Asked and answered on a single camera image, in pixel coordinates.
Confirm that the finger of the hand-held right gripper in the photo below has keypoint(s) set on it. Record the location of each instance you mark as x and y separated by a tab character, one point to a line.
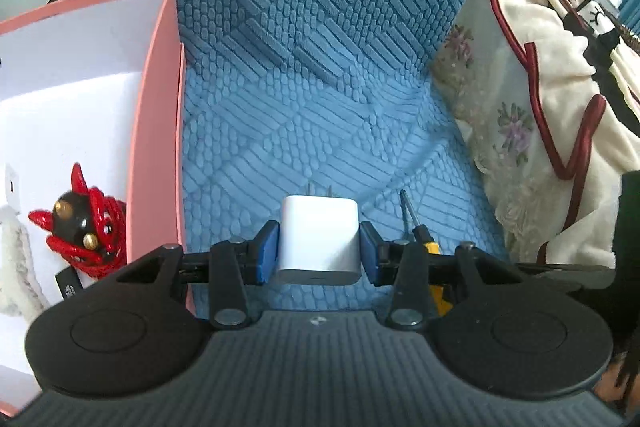
565	278

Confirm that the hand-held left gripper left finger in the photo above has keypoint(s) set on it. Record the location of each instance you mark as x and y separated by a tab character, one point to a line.
266	252

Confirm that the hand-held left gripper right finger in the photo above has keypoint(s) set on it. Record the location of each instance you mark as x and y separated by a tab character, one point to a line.
371	253

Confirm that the small white cube charger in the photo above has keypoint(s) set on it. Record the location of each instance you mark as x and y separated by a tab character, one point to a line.
317	239

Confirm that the pink cardboard box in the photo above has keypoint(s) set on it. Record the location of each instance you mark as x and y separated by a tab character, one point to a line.
155	117

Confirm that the red black horned toy figure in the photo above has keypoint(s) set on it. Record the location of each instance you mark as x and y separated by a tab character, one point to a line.
82	227

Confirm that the white fluffy plush toy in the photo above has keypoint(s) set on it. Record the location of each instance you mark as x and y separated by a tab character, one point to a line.
17	267

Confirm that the white wall charger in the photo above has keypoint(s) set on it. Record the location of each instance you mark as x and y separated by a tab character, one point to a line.
9	187

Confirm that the blue textured sofa cover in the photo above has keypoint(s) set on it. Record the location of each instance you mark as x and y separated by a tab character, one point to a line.
310	57

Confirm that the cream blanket with red trim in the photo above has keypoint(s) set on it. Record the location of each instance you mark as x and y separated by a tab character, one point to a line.
560	57

